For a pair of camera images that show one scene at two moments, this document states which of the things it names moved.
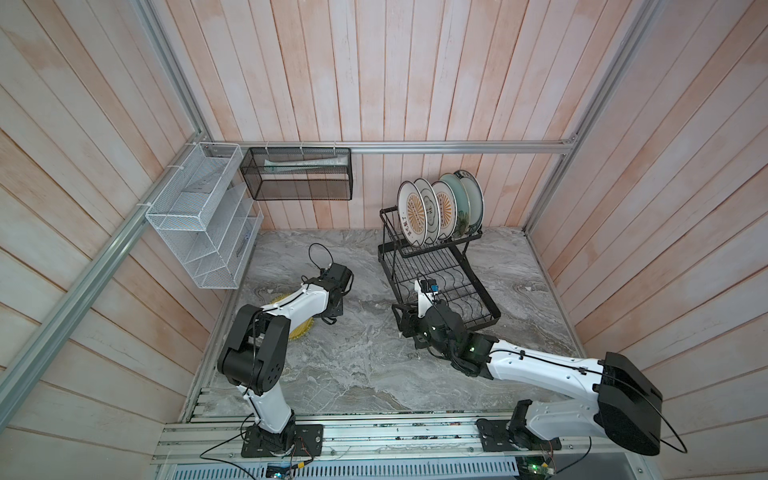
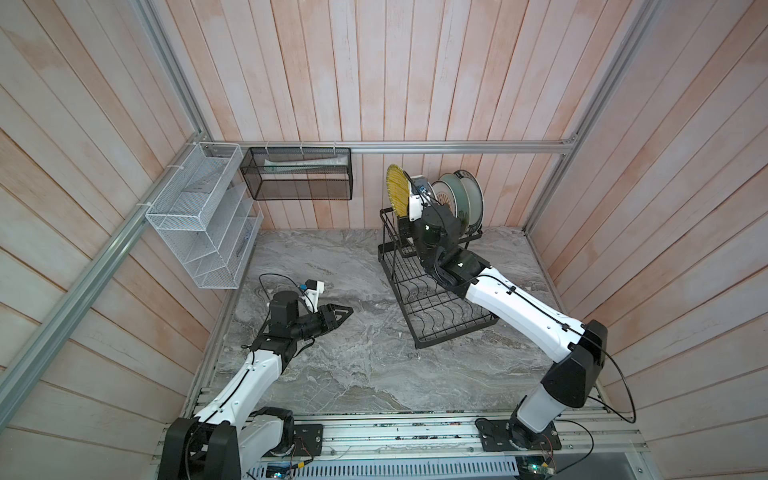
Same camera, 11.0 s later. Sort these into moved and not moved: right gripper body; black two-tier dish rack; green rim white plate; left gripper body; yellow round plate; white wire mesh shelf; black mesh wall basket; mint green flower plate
Moved: yellow round plate; right gripper body; left gripper body
Not moved: black two-tier dish rack; green rim white plate; mint green flower plate; black mesh wall basket; white wire mesh shelf
